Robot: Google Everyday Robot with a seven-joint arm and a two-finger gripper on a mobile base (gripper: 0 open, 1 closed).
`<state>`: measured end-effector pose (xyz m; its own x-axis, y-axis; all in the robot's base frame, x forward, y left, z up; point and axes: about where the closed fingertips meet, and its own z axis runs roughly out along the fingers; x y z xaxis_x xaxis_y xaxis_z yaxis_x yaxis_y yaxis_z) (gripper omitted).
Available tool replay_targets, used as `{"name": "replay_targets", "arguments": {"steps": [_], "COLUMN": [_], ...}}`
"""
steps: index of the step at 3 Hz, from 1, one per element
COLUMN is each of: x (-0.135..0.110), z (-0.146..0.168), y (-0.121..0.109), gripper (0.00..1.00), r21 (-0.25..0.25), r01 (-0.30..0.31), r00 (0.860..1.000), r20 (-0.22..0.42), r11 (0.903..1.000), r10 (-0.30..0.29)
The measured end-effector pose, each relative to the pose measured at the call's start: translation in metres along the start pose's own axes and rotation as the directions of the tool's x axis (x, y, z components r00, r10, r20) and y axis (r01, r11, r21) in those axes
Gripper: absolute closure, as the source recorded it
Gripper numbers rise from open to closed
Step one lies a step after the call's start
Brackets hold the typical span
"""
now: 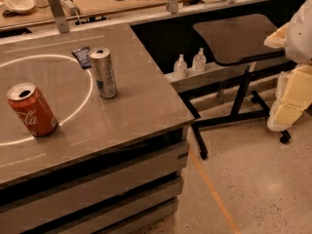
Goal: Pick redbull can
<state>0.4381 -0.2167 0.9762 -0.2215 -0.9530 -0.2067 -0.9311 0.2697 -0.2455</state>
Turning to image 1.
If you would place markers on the left clear pump bottle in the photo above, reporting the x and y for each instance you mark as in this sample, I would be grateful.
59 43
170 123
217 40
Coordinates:
180 67

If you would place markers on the right clear pump bottle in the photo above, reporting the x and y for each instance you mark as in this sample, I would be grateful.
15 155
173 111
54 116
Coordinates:
199 61

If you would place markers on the dark blue snack packet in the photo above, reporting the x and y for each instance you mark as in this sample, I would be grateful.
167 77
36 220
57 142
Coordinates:
82 55

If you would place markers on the white power strip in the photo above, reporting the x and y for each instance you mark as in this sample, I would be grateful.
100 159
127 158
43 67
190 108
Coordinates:
70 7

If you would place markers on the red coca-cola can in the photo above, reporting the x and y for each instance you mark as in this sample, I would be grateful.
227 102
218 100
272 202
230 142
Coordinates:
32 108

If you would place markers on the silver redbull can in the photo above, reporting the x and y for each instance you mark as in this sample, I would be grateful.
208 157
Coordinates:
102 65

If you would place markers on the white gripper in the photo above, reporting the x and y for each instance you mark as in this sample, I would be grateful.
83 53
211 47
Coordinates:
300 36

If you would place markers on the white bowl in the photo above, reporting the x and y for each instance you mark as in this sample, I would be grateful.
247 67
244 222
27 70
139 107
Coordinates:
20 6

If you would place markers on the clear pump bottle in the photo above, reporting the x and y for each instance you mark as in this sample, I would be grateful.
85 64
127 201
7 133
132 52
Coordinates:
199 61
180 67

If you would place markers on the left metal bracket post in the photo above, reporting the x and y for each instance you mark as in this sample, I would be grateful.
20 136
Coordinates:
59 16

